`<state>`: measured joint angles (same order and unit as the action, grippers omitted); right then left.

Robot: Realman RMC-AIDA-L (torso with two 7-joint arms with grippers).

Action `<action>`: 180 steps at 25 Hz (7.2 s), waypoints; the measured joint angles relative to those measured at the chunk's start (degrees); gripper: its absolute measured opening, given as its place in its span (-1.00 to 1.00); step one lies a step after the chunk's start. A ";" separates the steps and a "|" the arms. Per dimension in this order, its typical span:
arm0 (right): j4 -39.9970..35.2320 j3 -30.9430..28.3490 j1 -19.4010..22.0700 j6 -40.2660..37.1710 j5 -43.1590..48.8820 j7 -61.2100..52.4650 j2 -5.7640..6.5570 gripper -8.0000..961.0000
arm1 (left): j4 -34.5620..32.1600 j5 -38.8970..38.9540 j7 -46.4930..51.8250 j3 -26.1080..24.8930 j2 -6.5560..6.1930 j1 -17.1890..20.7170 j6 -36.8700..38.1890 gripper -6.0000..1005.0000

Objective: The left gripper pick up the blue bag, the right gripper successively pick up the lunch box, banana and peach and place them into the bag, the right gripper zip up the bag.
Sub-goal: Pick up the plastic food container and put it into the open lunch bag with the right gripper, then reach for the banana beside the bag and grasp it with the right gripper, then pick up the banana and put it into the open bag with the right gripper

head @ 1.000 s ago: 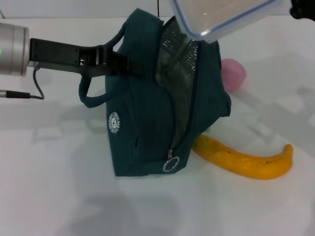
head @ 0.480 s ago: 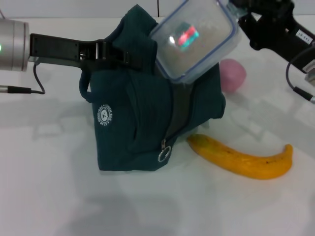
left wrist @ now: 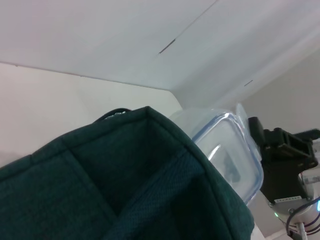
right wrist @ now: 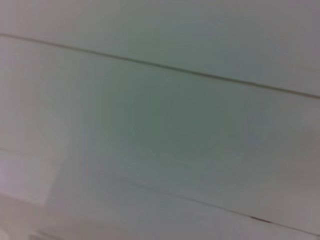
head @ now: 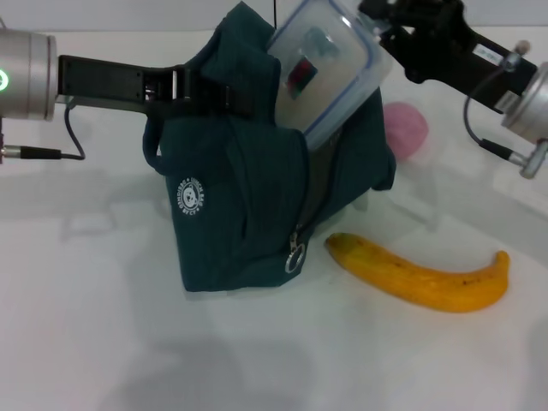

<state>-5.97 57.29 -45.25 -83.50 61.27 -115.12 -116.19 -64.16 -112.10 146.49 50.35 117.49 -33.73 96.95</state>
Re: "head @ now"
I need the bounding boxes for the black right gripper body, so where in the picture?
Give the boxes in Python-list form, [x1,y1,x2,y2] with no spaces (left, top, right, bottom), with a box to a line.
[397,0,539,115]

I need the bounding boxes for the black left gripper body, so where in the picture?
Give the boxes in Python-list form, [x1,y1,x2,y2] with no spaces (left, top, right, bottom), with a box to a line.
[57,54,181,120]

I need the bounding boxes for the dark teal insulated lunch bag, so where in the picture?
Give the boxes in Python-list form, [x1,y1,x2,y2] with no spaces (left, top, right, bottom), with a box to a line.
[143,2,397,294]

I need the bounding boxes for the pink peach toy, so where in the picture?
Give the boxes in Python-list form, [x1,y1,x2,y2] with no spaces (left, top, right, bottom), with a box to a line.
[383,101,429,162]

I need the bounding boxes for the clear blue-rimmed food container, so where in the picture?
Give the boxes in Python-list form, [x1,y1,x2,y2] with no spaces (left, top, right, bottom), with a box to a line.
[265,0,393,152]

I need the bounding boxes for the yellow banana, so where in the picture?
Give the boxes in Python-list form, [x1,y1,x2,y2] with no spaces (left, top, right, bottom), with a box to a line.
[325,233,511,313]

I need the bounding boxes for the dark right gripper cable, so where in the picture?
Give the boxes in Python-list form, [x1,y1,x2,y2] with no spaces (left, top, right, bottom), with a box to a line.
[462,39,532,164]

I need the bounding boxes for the dark gripper cable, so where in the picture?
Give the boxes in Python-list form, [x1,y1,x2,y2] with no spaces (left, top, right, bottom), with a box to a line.
[462,39,532,164]
[0,106,86,162]

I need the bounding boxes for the dark left gripper cable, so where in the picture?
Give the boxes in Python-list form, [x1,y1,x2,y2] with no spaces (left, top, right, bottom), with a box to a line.
[0,106,86,162]

